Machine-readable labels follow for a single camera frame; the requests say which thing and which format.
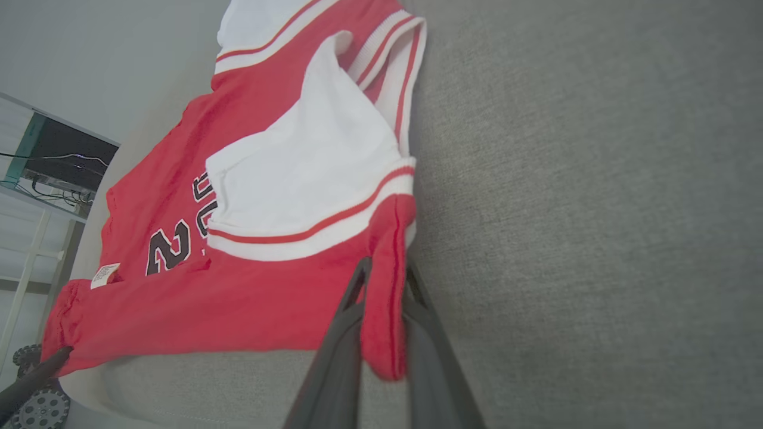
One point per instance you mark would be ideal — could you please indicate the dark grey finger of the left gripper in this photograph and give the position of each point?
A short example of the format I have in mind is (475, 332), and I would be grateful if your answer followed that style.
(36, 378)

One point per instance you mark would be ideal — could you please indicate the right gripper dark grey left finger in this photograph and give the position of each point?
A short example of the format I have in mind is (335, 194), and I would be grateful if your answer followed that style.
(334, 381)

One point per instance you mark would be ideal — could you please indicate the black toothed wheel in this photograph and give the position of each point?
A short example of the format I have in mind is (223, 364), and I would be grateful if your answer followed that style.
(45, 411)
(22, 357)

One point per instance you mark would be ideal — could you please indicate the white metal rack frame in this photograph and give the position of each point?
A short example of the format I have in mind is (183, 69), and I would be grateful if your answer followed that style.
(45, 254)

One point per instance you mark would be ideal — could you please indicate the red white basketball jersey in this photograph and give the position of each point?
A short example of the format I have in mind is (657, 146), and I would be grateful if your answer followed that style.
(268, 310)

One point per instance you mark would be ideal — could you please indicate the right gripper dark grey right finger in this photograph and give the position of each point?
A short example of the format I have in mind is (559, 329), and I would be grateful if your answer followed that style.
(438, 387)

